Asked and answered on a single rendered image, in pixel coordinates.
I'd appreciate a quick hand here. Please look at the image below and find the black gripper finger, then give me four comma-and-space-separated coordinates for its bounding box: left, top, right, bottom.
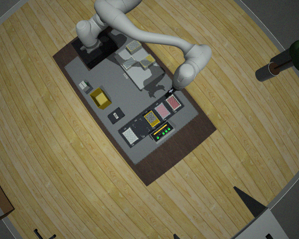
165, 89, 176, 98

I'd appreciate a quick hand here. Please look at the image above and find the white multi-trough reservoir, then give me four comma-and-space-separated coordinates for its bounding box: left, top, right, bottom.
122, 56, 137, 70

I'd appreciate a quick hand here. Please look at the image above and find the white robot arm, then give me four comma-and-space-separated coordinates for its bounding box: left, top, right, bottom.
76, 0, 212, 90

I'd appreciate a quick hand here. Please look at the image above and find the yellow waste bin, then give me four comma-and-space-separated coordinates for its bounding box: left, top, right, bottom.
90, 88, 112, 110

